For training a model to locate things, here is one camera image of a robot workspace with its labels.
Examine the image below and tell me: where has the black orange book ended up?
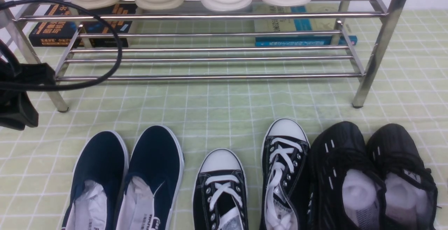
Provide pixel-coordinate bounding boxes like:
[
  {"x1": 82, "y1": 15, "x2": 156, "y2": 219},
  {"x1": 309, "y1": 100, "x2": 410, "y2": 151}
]
[{"x1": 28, "y1": 4, "x2": 142, "y2": 48}]

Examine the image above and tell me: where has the black mesh sneaker M tag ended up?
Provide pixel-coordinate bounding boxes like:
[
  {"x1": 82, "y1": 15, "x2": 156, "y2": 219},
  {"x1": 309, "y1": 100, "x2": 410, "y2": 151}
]
[{"x1": 366, "y1": 123, "x2": 438, "y2": 230}]

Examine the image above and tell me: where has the left navy slip-on shoe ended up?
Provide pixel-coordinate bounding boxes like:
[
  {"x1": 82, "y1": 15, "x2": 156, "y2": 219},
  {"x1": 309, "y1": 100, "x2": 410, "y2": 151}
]
[{"x1": 61, "y1": 131, "x2": 130, "y2": 230}]

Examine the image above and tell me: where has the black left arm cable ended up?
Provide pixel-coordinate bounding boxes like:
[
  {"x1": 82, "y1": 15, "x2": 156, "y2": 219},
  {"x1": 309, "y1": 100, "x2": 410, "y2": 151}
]
[{"x1": 0, "y1": 0, "x2": 123, "y2": 92}]

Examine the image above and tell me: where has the right navy slip-on shoe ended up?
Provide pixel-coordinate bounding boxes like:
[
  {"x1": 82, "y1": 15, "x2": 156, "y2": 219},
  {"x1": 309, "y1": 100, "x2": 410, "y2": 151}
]
[{"x1": 115, "y1": 125, "x2": 185, "y2": 230}]

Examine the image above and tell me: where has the tan blue book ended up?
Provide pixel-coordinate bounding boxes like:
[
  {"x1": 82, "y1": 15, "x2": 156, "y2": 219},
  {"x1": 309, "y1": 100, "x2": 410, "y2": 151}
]
[{"x1": 252, "y1": 2, "x2": 339, "y2": 47}]

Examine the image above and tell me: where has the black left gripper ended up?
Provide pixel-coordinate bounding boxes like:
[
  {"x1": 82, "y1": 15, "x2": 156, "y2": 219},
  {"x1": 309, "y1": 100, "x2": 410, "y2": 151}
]
[{"x1": 0, "y1": 41, "x2": 56, "y2": 131}]

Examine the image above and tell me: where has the black mesh sneaker white stuffing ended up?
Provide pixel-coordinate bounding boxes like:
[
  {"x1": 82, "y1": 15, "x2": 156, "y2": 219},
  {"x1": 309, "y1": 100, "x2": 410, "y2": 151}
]
[{"x1": 309, "y1": 121, "x2": 385, "y2": 230}]

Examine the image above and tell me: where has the black canvas lace sneaker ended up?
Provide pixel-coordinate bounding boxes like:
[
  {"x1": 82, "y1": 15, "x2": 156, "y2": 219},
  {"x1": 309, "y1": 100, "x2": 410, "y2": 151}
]
[
  {"x1": 192, "y1": 148, "x2": 249, "y2": 230},
  {"x1": 259, "y1": 118, "x2": 311, "y2": 230}
]

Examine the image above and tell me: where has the right black canvas lace sneaker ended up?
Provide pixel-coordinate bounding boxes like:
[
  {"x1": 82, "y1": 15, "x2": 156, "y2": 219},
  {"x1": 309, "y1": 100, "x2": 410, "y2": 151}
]
[{"x1": 259, "y1": 118, "x2": 311, "y2": 230}]

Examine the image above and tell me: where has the navy slip-on shoe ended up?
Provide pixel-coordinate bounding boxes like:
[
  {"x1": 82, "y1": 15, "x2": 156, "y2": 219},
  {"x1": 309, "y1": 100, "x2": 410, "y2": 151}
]
[
  {"x1": 115, "y1": 125, "x2": 185, "y2": 230},
  {"x1": 61, "y1": 131, "x2": 130, "y2": 230}
]

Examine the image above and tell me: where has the steel shoe rack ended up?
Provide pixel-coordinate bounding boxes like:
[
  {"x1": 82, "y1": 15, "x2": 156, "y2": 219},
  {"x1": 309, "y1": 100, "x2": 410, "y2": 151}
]
[{"x1": 1, "y1": 0, "x2": 407, "y2": 113}]

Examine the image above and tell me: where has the left black canvas lace sneaker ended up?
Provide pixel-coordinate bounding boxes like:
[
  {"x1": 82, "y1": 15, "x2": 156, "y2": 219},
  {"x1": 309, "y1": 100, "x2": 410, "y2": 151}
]
[{"x1": 192, "y1": 148, "x2": 249, "y2": 230}]

